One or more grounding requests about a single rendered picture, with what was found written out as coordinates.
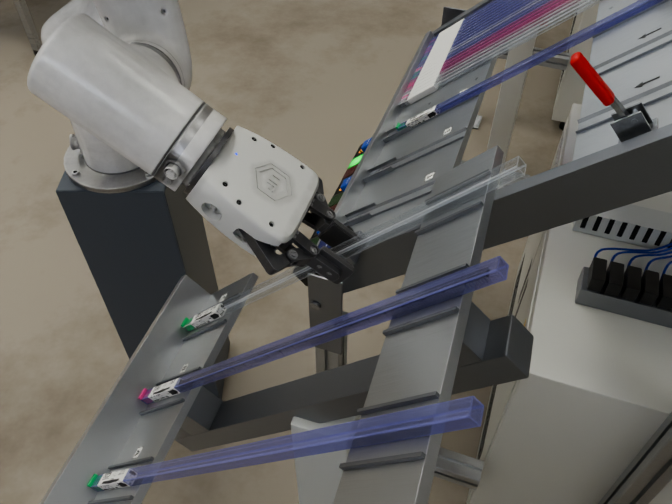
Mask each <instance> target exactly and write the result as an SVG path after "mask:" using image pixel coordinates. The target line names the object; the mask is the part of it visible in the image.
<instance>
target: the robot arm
mask: <svg viewBox="0 0 672 504"><path fill-rule="evenodd" d="M41 41H42V46H41V48H40V49H39V51H38V53H37V54H36V56H35V58H34V60H33V62H32V64H31V67H30V69H29V73H28V77H27V86H28V89H29V91H30V92H31V93H32V94H34V95H35V96H37V97H38V98H40V99H41V100H43V101H44V102H45V103H47V104H48V105H50V106H51V107H53V108H54V109H56V110H57V111H58V112H60V113H61V114H63V115H64V116H66V117H67V118H69V119H70V122H71V124H72V127H73V130H74V132H75V135H74V134H70V137H69V139H70V146H69V148H68V149H67V151H66V153H65V156H64V167H65V171H66V173H67V175H68V177H69V178H70V180H71V181H72V182H73V183H74V184H76V185H77V186H79V187H81V188H83V189H86V190H88V191H92V192H97V193H121V192H127V191H132V190H135V189H139V188H141V187H144V186H146V185H149V184H151V183H152V182H154V181H156V180H158V181H160V182H161V183H163V184H164V185H166V186H167V187H169V188H170V189H171V190H173V191H174V192H175V191H176V190H177V188H178V187H179V186H180V184H181V183H183V184H184V185H185V186H187V187H186V188H185V190H184V191H183V192H184V193H186V194H187V197H186V198H185V199H186V200H187V201H188V202H189V203H190V204H191V205H192V206H193V207H194V208H195V209H196V210H197V211H198V212H199V213H200V214H201V215H202V216H203V217H204V218H205V219H206V220H208V221H209V222H210V223H211V224H212V225H213V226H214V227H216V228H217V229H218V230H219V231H220V232H222V233H223V234H224V235H225V236H227V237H228V238H229V239H230V240H232V241H233V242H235V243H236V244H237V245H239V246H240V247H241V248H243V249H244V250H246V251H247V252H249V253H250V254H252V255H254V256H255V257H257V259H258V260H259V262H260V263H261V265H262V266H263V268H264V269H265V271H266V272H267V273H268V274H269V275H274V274H276V273H277V272H279V271H281V270H283V269H285V268H286V267H293V266H299V267H304V266H305V265H308V266H309V267H311V268H312V269H314V270H315V271H316V272H318V273H319V274H321V275H322V276H324V277H325V278H326V279H328V280H330V281H331V282H333V283H334V284H339V283H341V282H342V281H344V280H345V279H346V278H348V277H349V276H351V275H352V274H353V272H354V270H355V268H354V266H353V265H351V264H350V263H349V262H347V261H346V260H345V259H343V258H342V257H340V256H339V255H338V254H336V253H335V252H333V251H332V250H331V249H329V248H328V247H326V246H322V247H321V248H320V249H319V248H318V246H317V245H315V244H314V243H313V242H312V241H311V240H309V239H308V238H307V237H306V236H305V235H304V234H302V233H301V232H300V231H299V230H298V228H299V226H300V224H301V222H302V223H304V224H306V225H307V226H309V227H311V228H312V229H314V230H316V231H319V232H320V233H319V234H318V236H317V237H319V238H320V240H322V241H323V242H325V243H326V244H327V245H329V246H330V247H332V248H333V247H335V246H337V245H339V244H341V243H343V242H345V241H347V240H349V239H351V238H353V237H355V236H357V234H356V233H354V232H353V231H352V230H350V229H349V228H348V227H346V226H345V225H343V224H342V223H341V222H339V221H338V220H337V219H334V218H335V217H336V214H335V212H334V211H333V210H332V209H331V208H329V206H328V203H327V201H326V198H325V196H324V195H323V194H324V190H323V182H322V180H321V178H319V177H318V175H317V174H316V173H315V172H314V171H313V170H312V169H310V168H309V167H308V166H306V165H305V164H303V163H302V162H301V161H299V160H298V159H296V158H295V157H293V156H292V155H290V154H289V153H287V152H286V151H284V150H283V149H281V148H280V147H278V146H276V145H275V144H273V143H271V142H270V141H268V140H266V139H264V138H263V137H261V136H259V135H257V134H255V133H253V132H251V131H249V130H247V129H245V128H242V127H240V126H236V128H235V129H232V128H231V127H229V128H228V130H227V131H226V132H225V131H224V130H223V129H221V127H222V126H223V124H224V123H225V121H226V120H227V118H226V117H224V116H223V115H221V114H220V113H219V112H217V111H216V110H215V109H213V108H212V107H211V106H209V105H208V104H207V103H205V102H204V101H203V100H201V99H200V98H199V97H197V96H196V95H195V94H193V93H192V92H191V91H189V90H190V87H191V82H192V60H191V54H190V48H189V43H188V39H187V34H186V30H185V26H184V22H183V18H182V14H181V10H180V6H179V2H178V0H71V1H70V2H68V3H67V4H66V5H65V6H63V7H62V8H61V9H59V10H58V11H57V12H55V13H54V14H53V15H52V16H51V17H50V18H49V19H48V20H47V21H46V22H45V23H44V25H43V26H42V29H41ZM308 211H310V212H311V213H309V212H308ZM292 243H294V244H295V245H296V246H298V247H299V248H296V247H294V246H293V245H292ZM277 249H278V250H279V251H280V252H282V254H277V253H276V250H277Z"/></svg>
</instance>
